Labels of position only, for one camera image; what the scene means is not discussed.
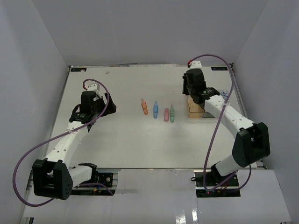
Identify blue-lidded cleaning gel jar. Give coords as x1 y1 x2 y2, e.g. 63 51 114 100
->
220 91 229 100

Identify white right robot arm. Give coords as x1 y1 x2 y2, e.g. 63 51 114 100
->
183 68 271 186

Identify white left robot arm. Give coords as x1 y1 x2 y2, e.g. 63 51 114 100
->
32 84 116 200

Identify amber transparent tray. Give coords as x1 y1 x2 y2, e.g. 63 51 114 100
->
187 98 205 119

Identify grey transparent tray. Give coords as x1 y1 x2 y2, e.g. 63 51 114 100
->
202 111 215 118

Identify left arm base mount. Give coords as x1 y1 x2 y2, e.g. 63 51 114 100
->
71 172 117 196

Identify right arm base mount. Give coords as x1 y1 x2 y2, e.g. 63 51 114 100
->
191 171 241 198

